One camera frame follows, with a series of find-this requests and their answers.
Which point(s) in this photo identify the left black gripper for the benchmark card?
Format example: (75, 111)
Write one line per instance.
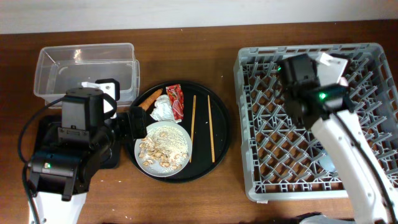
(141, 122)

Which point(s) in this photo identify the wooden chopstick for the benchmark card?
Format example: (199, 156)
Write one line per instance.
(193, 124)
(211, 130)

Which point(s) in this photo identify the blue plastic cup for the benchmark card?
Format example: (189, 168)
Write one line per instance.
(326, 162)

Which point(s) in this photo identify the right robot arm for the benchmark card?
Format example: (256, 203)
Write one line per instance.
(316, 97)

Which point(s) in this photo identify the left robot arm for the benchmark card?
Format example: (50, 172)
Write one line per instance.
(57, 177)

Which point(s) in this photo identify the grey dishwasher rack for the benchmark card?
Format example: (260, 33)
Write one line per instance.
(283, 162)

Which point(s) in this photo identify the orange carrot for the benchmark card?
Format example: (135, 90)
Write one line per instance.
(150, 100)

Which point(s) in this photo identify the black rectangular tray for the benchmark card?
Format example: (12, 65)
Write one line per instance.
(113, 155)

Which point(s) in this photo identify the crumpled white napkin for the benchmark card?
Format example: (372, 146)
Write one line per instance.
(163, 110)

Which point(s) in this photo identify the grey plate with food scraps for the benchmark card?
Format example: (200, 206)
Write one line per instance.
(165, 151)

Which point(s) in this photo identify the red snack wrapper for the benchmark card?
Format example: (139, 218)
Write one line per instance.
(175, 95)

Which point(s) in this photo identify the black round tray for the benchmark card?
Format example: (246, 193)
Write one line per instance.
(201, 163)

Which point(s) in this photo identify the clear plastic bin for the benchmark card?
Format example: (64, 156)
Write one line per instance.
(61, 68)

